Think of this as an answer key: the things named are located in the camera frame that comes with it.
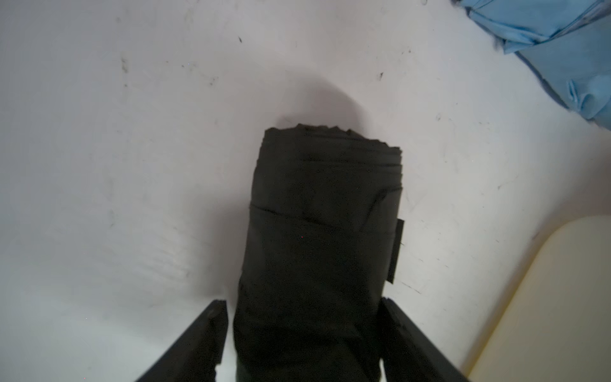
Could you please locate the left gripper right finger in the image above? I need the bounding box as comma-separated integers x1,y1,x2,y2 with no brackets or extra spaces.
378,298,469,382

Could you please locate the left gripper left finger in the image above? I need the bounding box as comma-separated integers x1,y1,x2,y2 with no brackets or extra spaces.
138,300,228,382

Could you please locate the black umbrella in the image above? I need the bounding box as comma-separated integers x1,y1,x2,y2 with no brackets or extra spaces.
233,125,403,381

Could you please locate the blue umbrella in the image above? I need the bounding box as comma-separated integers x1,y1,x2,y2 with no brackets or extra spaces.
456,1,610,129

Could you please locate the cream plastic storage box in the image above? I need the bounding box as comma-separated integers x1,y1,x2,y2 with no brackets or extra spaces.
469,216,610,381

